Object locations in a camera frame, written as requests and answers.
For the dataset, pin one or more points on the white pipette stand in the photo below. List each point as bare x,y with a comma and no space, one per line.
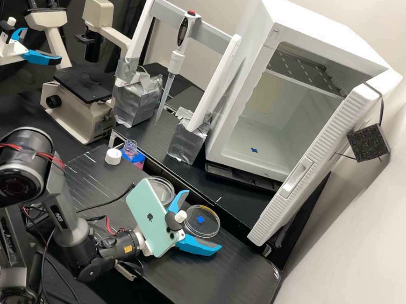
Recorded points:
137,97

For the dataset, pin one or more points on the petri dish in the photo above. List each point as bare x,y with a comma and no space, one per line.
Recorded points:
163,188

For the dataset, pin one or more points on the incubator door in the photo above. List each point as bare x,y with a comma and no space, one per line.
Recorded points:
313,174

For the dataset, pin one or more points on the white cap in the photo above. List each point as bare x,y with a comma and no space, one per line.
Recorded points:
113,156

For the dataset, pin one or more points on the white incubator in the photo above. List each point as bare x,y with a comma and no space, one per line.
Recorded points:
302,47

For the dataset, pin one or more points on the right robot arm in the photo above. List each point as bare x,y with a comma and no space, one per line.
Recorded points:
61,211

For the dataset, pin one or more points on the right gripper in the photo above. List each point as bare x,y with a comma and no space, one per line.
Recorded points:
143,243

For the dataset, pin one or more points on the blue bottle holder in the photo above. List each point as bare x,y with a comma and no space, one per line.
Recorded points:
137,160

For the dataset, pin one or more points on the petri dish lid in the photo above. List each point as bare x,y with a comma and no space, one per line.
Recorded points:
206,226

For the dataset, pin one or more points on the small bottle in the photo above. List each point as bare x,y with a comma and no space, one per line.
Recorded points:
130,147

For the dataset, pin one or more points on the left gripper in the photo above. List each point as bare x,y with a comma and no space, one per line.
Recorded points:
10,52

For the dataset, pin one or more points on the cream microscope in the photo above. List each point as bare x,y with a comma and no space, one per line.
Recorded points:
83,111

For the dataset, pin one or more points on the right wrist camera phone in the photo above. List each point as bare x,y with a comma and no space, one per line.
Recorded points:
149,214

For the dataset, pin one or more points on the pipette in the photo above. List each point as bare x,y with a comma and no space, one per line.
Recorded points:
181,34

